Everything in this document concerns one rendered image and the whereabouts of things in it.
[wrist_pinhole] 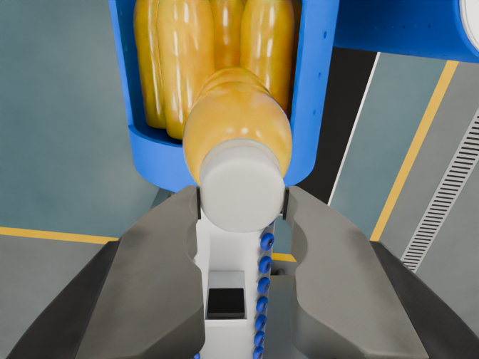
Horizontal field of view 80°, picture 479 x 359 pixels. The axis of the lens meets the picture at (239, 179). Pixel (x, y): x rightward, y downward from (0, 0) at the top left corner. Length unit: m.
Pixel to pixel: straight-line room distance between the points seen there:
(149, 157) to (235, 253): 0.49
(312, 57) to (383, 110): 1.44
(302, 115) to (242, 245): 0.50
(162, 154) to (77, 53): 1.38
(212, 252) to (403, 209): 1.55
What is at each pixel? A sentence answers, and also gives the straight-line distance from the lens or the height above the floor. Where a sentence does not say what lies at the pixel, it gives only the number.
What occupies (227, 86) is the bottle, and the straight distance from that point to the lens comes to 0.19.
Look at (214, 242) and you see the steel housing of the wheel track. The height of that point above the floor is 0.93.
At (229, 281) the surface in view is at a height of 0.96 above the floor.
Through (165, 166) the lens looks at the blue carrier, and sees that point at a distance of 0.36.
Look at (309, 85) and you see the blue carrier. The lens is 0.35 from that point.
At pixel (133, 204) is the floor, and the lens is 1.89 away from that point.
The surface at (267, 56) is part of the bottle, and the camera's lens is 0.39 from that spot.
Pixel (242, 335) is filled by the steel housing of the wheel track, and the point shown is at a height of 0.93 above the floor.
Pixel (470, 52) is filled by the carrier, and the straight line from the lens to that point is 0.66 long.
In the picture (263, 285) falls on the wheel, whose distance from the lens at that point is 0.82.
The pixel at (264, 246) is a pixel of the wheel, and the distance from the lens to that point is 0.72.
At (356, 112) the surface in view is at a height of 0.15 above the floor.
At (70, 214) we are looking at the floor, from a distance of 2.09.
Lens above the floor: 1.53
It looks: 63 degrees down
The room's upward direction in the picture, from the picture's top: 176 degrees clockwise
